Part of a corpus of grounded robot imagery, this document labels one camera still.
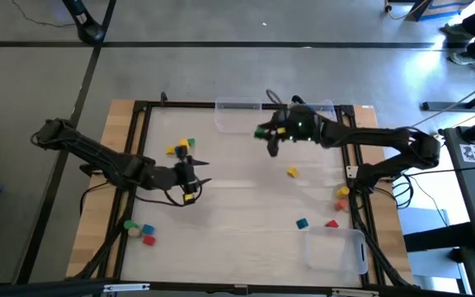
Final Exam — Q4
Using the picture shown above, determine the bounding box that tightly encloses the person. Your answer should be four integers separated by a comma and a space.
439, 3, 475, 67

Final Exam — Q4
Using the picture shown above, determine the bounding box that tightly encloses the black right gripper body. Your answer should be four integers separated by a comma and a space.
280, 105, 324, 144

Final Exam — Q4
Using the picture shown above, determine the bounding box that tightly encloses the black overhead rig frame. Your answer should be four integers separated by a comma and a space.
0, 278, 475, 297

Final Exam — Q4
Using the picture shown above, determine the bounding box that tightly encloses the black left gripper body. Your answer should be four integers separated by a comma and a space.
165, 161, 200, 194

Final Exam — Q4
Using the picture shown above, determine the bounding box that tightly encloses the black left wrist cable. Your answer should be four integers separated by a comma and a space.
134, 183, 204, 208

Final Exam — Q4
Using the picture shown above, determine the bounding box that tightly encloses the black cable bundle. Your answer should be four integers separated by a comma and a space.
72, 214, 135, 281
350, 205, 414, 288

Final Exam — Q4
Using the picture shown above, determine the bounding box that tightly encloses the silver aluminium extrusion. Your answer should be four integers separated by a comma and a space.
331, 288, 379, 297
102, 282, 151, 294

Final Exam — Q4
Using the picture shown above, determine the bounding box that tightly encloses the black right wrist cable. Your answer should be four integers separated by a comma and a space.
265, 88, 288, 109

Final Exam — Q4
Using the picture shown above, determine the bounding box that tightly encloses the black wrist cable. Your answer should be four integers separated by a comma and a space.
134, 183, 204, 208
265, 88, 288, 109

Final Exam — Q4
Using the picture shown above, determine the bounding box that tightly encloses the black desk leg frame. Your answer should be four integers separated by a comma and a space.
421, 78, 475, 112

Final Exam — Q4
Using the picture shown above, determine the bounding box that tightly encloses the blue cart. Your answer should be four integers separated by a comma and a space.
408, 0, 475, 22

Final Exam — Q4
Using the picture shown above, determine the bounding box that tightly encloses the yellow floor cable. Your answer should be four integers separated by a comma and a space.
383, 0, 422, 21

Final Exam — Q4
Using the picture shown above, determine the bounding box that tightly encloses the thin black floor cable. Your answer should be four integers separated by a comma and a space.
11, 0, 78, 29

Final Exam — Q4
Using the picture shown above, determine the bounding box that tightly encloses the black table frame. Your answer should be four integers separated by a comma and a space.
96, 100, 412, 288

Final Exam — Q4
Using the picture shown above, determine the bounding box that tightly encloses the clear plastic bin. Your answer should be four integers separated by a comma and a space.
214, 96, 264, 135
289, 98, 338, 137
304, 225, 369, 276

